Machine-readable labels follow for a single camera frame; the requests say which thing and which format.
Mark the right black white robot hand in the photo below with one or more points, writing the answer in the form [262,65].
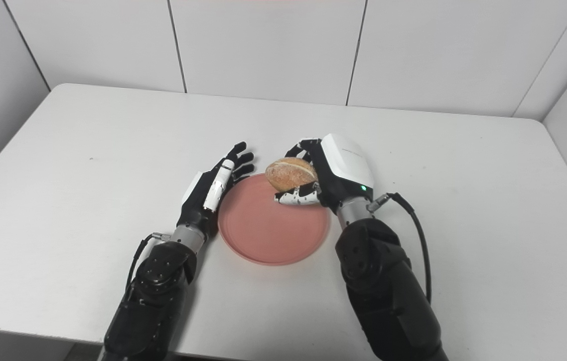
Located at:
[343,170]

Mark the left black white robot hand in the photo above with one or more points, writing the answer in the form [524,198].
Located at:
[198,200]

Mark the brown bread roll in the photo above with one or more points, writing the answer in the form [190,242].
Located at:
[291,173]

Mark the pink round plate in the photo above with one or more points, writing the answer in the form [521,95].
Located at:
[268,230]

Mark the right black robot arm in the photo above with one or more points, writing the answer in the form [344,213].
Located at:
[384,281]

